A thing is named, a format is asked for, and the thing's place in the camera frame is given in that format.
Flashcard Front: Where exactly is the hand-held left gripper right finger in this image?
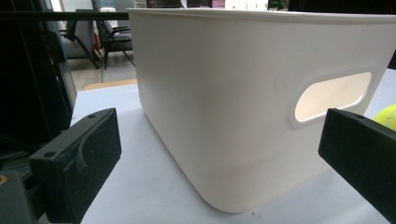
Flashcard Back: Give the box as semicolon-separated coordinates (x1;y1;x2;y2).
318;107;396;224

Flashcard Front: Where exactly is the white plastic storage bin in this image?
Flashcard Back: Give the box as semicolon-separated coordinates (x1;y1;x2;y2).
127;7;396;215

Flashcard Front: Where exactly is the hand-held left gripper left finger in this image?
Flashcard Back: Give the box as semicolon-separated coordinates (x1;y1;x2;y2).
28;107;122;224

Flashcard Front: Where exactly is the grey upholstered chair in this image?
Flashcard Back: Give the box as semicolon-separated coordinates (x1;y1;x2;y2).
59;19;101;70

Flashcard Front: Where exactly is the yellow-green tennis ball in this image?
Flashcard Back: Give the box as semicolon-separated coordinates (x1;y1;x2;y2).
373;104;396;132

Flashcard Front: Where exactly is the black office chair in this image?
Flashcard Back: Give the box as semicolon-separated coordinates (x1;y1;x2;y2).
94;7;136;71

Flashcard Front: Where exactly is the black metal stand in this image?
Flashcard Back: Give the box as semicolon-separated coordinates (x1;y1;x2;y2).
0;0;130;175

